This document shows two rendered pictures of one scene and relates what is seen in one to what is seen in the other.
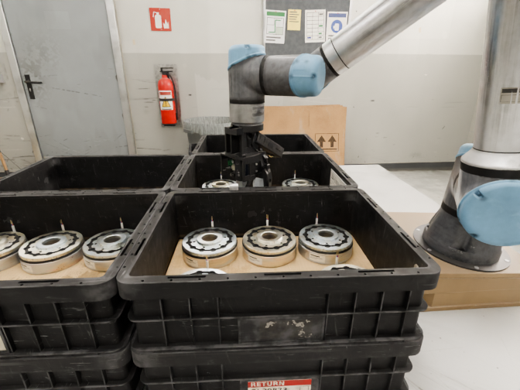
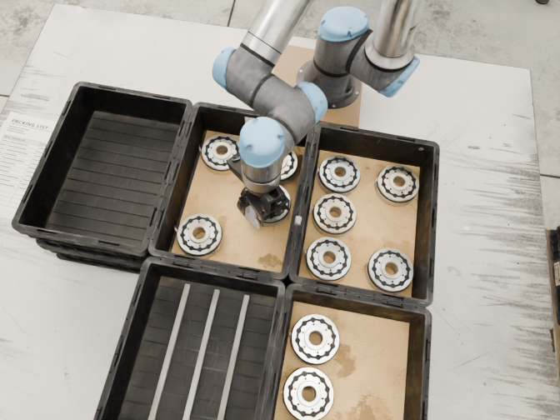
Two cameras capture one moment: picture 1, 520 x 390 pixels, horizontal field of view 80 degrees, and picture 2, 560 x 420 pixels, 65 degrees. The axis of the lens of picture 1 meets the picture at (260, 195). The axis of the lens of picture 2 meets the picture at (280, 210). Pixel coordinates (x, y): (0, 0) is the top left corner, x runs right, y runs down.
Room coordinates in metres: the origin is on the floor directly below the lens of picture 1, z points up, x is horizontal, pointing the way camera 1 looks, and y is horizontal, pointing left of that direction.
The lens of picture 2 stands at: (0.58, 0.41, 1.82)
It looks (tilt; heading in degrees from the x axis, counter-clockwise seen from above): 67 degrees down; 279
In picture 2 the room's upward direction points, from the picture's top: 4 degrees clockwise
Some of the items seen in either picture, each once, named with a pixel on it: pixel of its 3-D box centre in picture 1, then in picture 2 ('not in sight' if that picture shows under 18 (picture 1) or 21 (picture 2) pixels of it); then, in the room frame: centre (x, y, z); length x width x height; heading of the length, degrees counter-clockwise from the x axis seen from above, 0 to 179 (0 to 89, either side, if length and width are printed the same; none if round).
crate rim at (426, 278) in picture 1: (272, 227); (368, 208); (0.45, -0.02, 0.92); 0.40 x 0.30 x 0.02; 93
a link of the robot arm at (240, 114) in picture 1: (248, 114); (262, 171); (0.69, 0.03, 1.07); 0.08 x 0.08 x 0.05
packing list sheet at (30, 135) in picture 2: not in sight; (20, 164); (1.40, -0.02, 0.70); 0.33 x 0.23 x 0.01; 95
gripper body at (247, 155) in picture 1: (244, 151); (264, 193); (0.68, 0.03, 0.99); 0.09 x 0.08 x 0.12; 139
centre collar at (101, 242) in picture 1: (112, 240); (315, 337); (0.51, 0.27, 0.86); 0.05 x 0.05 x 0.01
